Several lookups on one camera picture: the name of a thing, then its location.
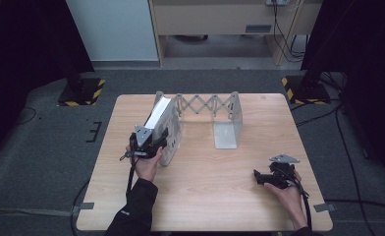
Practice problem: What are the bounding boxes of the striped black stand base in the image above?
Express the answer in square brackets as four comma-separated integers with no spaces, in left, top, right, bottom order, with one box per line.
[281,75,332,106]
[57,77,107,107]

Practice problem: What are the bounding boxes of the black floor cable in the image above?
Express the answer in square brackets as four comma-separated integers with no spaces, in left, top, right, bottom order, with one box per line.
[334,97,375,236]

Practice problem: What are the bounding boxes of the person's left hand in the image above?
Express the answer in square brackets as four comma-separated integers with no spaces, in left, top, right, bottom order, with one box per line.
[125,146,164,183]

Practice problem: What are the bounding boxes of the black curtain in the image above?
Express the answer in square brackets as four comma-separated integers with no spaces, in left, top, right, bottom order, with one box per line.
[300,0,385,188]
[0,0,95,165]

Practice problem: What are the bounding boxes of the white panel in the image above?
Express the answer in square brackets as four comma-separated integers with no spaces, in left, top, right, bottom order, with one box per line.
[65,0,160,62]

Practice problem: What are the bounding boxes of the expandable metal bookend rack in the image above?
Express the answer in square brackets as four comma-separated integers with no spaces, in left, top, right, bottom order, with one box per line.
[153,90,245,150]

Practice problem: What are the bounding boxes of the white power strip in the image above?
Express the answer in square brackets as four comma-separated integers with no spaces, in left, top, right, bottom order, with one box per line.
[265,0,291,7]

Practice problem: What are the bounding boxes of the wooden desk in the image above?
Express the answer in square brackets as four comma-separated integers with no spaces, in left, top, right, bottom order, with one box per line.
[147,0,324,69]

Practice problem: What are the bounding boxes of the left hand-held gripper cable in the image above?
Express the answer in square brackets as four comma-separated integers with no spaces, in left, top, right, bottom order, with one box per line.
[70,153,139,236]

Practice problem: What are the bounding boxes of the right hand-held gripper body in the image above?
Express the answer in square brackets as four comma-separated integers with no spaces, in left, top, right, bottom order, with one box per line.
[266,153,302,190]

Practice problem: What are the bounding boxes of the person's right hand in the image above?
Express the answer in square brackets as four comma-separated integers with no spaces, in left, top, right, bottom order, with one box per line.
[263,170,308,215]

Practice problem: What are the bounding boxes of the hanging black cables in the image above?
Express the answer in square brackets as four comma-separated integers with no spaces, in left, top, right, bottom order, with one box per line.
[270,0,309,64]

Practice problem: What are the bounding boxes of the grey tape piece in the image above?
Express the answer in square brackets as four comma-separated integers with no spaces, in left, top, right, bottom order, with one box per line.
[312,203,337,213]
[72,202,95,212]

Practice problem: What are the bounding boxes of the right hand-held gripper cable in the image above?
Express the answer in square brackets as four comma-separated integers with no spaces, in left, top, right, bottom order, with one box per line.
[287,175,313,231]

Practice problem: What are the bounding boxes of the hand-held gripper cable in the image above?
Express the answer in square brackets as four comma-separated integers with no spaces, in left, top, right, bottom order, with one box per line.
[287,175,313,231]
[70,153,139,236]

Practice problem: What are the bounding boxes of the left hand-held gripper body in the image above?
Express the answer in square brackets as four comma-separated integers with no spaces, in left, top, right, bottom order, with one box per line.
[128,125,165,160]

